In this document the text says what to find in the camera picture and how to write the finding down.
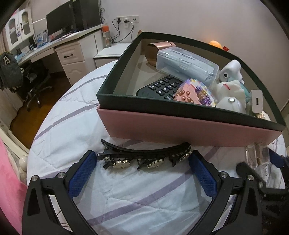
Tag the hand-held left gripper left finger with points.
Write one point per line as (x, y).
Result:
(82, 174)

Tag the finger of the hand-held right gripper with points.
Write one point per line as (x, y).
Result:
(245, 168)
(278, 159)

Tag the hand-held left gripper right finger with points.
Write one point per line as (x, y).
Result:
(203, 176)

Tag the clear glass perfume bottle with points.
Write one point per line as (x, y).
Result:
(257, 156)

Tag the pink storage box green rim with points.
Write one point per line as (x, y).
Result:
(180, 128)

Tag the black hair clip with gems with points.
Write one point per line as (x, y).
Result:
(135, 150)

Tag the clear plastic dental floss box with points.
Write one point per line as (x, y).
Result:
(187, 62)

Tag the gold checkered small item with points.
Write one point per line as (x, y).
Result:
(263, 116)

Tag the cream bed footboard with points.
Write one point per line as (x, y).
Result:
(21, 161)

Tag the white power adapter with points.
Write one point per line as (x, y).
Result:
(257, 100)

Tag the white plush toy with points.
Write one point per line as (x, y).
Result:
(230, 97)

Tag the teal ball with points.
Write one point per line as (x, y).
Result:
(246, 91)

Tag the pink blanket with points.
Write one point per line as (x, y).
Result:
(9, 192)

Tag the pink and purple block toy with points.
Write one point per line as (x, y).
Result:
(185, 92)

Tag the black calculator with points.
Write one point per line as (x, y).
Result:
(158, 88)

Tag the black office chair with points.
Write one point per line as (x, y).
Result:
(37, 83)

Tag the red printed cardboard box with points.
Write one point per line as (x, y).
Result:
(225, 48)

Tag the white nightstand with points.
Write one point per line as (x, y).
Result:
(110, 52)

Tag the grey backpack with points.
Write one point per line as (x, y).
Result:
(9, 70)

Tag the orange plush octopus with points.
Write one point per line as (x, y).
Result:
(215, 44)

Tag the white desk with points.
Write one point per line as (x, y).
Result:
(45, 46)

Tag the rose gold metal holder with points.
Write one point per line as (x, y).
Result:
(158, 46)

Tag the blue box on desk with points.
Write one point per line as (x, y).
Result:
(42, 40)

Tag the clear bottle with orange cap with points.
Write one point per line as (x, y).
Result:
(106, 36)

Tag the white plug charger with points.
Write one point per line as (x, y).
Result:
(125, 23)

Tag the black computer monitor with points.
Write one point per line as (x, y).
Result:
(59, 19)

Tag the white glass-door cabinet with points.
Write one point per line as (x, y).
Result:
(19, 29)

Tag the black computer tower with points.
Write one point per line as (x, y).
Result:
(87, 14)

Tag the white wall socket strip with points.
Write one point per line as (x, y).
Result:
(127, 19)

